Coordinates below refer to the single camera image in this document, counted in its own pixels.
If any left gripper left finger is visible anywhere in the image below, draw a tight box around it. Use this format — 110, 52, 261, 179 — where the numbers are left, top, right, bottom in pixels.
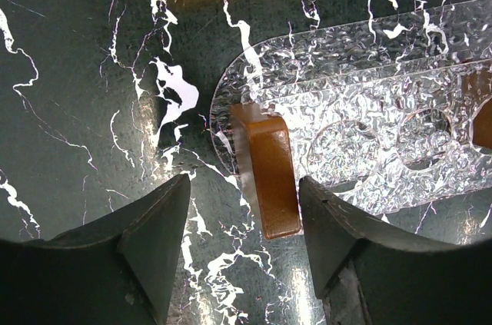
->
1, 174, 191, 324

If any clear acrylic oval tray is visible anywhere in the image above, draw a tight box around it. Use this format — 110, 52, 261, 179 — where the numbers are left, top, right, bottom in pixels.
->
209, 0, 492, 217

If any clear acrylic toothbrush holder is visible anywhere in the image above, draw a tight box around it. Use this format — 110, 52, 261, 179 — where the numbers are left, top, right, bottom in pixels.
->
228, 58, 492, 240

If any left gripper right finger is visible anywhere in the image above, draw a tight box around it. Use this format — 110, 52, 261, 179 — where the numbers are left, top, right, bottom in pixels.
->
299, 177, 491, 324

